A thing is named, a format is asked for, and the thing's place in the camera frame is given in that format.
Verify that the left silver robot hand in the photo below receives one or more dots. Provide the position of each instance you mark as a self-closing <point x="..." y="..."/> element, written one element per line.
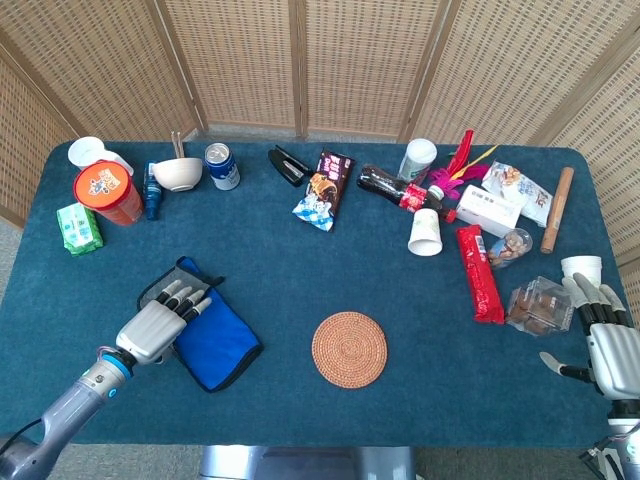
<point x="150" y="330"/>

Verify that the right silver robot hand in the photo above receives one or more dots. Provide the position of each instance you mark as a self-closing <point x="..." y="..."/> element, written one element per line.
<point x="615" y="357"/>

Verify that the grey blue cleaning cloth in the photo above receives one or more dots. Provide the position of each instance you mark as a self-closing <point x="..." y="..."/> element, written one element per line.
<point x="220" y="340"/>

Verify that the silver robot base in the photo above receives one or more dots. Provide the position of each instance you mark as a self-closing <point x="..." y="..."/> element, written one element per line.
<point x="305" y="465"/>

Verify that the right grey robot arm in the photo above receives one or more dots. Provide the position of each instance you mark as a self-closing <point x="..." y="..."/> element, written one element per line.
<point x="627" y="445"/>

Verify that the clear pastry bag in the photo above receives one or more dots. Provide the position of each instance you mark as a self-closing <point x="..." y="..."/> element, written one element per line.
<point x="537" y="305"/>

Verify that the white foam cup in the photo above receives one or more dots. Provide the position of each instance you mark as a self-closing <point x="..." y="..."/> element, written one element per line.
<point x="580" y="265"/>

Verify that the green tissue pack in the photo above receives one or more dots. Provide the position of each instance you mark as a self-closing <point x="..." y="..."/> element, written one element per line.
<point x="79" y="230"/>

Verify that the blue spray bottle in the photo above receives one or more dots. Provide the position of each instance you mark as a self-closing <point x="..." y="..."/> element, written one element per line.
<point x="152" y="195"/>

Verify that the orange instant noodle tub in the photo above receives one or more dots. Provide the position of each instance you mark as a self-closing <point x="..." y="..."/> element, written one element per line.
<point x="105" y="185"/>

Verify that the clear small snack cup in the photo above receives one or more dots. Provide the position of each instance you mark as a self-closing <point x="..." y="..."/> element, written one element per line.
<point x="510" y="247"/>

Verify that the red biscuit packet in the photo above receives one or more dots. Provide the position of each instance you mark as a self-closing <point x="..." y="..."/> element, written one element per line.
<point x="480" y="275"/>

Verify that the wooden rolling pin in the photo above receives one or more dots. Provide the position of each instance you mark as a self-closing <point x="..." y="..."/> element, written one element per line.
<point x="557" y="210"/>

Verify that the white ceramic bowl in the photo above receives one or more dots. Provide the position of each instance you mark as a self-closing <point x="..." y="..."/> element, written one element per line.
<point x="177" y="172"/>

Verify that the blue and white drink can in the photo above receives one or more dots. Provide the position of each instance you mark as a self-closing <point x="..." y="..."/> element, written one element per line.
<point x="222" y="170"/>

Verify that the wooden chopstick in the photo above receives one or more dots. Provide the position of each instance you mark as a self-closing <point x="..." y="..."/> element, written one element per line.
<point x="179" y="146"/>
<point x="175" y="147"/>

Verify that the white cup top left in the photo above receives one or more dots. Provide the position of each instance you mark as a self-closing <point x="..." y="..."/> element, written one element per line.
<point x="87" y="150"/>

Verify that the white snack packet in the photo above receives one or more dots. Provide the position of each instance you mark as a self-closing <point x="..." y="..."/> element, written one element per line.
<point x="520" y="187"/>

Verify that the white carton box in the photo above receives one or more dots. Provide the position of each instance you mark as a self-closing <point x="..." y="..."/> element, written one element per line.
<point x="487" y="210"/>

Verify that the round woven rattan coaster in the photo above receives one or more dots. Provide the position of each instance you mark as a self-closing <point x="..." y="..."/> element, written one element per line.
<point x="350" y="349"/>

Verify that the black stapler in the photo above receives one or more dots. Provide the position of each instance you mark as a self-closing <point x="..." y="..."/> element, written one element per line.
<point x="287" y="165"/>

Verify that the blue table cloth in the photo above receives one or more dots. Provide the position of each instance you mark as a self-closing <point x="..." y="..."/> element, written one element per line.
<point x="400" y="415"/>

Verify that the dark chocolate snack bag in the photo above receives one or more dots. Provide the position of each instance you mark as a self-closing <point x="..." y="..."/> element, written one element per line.
<point x="325" y="190"/>

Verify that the white paper cup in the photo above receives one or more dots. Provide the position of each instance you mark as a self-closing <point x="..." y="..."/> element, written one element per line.
<point x="425" y="232"/>

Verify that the pink red feather shuttlecock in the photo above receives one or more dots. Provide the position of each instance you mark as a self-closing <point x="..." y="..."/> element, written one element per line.
<point x="450" y="177"/>

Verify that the cola bottle with red label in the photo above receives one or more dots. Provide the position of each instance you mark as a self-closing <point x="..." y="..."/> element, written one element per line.
<point x="385" y="182"/>

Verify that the green and white lidded cup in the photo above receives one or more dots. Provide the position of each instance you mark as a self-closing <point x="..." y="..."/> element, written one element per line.
<point x="416" y="157"/>

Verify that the bamboo folding screen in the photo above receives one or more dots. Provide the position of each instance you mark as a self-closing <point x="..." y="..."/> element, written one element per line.
<point x="250" y="60"/>

